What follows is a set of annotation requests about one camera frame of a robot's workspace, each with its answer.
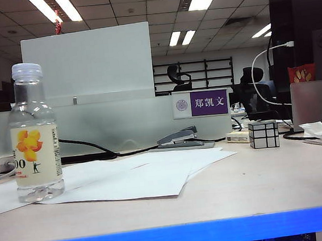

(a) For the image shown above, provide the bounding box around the clear plastic bottle yellow label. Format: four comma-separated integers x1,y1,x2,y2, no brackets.
3,60,66,205

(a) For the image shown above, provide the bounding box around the grey stapler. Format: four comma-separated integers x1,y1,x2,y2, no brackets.
155,124,206,150

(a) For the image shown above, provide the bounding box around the frosted glass desk partition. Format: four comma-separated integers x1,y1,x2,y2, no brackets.
0,87,235,164

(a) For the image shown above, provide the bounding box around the black office chair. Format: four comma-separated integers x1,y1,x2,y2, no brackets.
166,62,195,93
230,64,282,124

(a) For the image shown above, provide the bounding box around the purple and white nameplate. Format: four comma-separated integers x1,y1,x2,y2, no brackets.
171,87,231,120

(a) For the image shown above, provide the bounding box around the white paper sheet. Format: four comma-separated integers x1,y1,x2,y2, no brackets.
118,143,240,185
0,155,154,215
31,155,192,210

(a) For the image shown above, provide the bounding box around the grey flat plate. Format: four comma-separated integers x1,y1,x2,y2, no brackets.
149,138,218,155

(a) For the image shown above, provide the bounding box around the small beige box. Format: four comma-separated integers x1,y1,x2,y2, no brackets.
225,129,252,145

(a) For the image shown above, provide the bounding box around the silver mirror cube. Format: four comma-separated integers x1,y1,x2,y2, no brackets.
247,119,281,150

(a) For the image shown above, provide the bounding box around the blue table edge strip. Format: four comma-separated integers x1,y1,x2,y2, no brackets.
0,204,322,241

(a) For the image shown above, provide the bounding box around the ceiling air vent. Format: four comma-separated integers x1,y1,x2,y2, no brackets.
223,16,256,29

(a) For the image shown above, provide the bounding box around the red hanging ornament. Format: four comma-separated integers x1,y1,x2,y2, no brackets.
52,9,65,35

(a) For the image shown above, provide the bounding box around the red snack bag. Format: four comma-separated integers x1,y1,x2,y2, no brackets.
287,62,317,84

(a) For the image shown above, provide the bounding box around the crumpled white tissue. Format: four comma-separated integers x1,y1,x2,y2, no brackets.
298,120,322,145

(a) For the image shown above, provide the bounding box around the grey frosted side panel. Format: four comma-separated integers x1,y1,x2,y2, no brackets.
289,79,322,133

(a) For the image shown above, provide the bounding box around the black computer monitor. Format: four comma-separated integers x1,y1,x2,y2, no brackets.
262,0,322,107

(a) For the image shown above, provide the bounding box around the black wall shelf rack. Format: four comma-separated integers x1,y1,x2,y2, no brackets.
152,56,236,95

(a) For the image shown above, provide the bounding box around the thick black monitor cable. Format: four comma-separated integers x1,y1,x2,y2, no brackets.
57,122,228,165

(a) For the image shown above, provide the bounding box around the black monitor power cable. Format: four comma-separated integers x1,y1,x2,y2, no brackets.
281,129,306,141

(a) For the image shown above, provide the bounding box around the white USB cable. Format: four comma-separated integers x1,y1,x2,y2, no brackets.
249,40,302,109

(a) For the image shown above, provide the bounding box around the grey power strip cable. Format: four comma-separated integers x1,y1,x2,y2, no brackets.
0,160,19,184

